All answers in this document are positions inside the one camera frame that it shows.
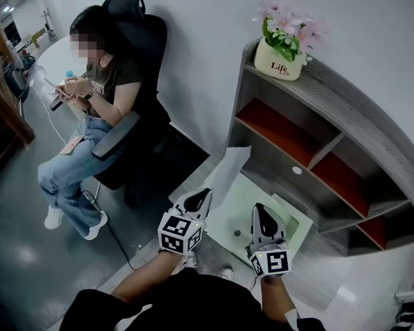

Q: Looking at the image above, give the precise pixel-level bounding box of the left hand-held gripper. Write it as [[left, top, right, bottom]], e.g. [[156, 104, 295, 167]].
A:
[[157, 188, 213, 255]]

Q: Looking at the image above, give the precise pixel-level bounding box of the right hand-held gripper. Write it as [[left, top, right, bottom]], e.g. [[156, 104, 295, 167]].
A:
[[246, 203, 291, 279]]

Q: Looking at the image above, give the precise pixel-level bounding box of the white sheet of paper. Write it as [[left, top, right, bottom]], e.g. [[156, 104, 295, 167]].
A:
[[206, 145, 253, 210]]

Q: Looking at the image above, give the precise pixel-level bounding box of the person's right forearm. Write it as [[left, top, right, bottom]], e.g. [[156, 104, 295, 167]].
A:
[[259, 276, 298, 324]]

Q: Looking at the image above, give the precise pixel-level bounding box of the person's left forearm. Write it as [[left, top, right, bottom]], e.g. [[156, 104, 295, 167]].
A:
[[109, 249, 195, 305]]

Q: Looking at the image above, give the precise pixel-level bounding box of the person's white shoe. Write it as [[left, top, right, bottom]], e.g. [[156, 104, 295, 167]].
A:
[[181, 250, 199, 271], [217, 264, 235, 281]]

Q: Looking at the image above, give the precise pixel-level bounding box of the person's black clothing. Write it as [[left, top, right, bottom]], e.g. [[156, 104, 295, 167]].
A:
[[57, 269, 329, 331]]

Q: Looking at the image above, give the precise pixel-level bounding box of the black office chair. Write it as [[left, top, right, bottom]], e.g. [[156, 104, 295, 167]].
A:
[[90, 0, 211, 210]]

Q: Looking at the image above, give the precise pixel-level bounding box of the pink card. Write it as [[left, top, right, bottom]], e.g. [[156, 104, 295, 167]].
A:
[[59, 134, 84, 156]]

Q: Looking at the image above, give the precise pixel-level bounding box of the grey wooden shelf unit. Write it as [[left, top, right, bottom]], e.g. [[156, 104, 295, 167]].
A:
[[226, 37, 414, 259]]

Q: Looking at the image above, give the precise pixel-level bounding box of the cream pot with pink flowers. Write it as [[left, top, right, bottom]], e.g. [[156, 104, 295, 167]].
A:
[[250, 0, 331, 82]]

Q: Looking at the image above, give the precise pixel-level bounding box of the black phone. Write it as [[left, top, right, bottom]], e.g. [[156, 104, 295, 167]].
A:
[[49, 94, 70, 112]]

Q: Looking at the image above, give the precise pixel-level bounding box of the white phone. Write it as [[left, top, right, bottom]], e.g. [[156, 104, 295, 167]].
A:
[[43, 77, 70, 100]]

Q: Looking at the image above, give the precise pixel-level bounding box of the white round table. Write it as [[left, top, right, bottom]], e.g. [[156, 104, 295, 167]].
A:
[[35, 34, 90, 84]]

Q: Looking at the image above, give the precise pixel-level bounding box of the brown wooden staircase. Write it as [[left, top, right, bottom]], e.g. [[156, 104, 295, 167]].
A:
[[0, 0, 37, 194]]

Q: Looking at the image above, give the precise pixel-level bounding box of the black bag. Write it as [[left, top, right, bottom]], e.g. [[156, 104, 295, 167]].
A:
[[2, 63, 31, 100]]

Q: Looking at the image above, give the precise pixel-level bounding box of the black floor cable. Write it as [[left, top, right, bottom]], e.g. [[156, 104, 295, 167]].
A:
[[80, 189, 139, 272]]

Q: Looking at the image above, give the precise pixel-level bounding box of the white charging cable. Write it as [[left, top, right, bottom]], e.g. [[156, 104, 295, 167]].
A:
[[30, 80, 70, 145]]

